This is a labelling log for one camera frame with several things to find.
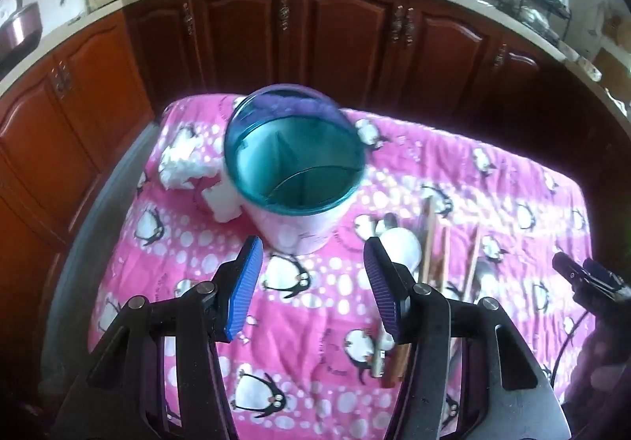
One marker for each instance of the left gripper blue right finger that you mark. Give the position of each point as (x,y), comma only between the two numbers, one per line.
(390,284)

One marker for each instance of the white ceramic spoon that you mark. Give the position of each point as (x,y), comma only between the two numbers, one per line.
(402,247)

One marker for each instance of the wooden kitchen cabinets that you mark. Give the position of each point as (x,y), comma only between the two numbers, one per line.
(75,105)

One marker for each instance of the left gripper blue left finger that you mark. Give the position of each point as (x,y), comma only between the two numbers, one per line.
(242,279)

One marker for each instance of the white floral utensil holder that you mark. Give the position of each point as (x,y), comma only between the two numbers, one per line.
(296,161)

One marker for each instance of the black dish rack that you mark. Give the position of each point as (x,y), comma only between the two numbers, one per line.
(548,18)

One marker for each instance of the white crumpled tissue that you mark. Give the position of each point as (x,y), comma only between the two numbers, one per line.
(183,166)

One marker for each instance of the pink penguin cloth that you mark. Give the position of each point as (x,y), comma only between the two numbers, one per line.
(301,366)

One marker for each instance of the steel spoon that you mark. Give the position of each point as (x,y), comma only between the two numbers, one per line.
(389,221)

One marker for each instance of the rice cooker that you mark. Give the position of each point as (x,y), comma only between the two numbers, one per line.
(21,28)

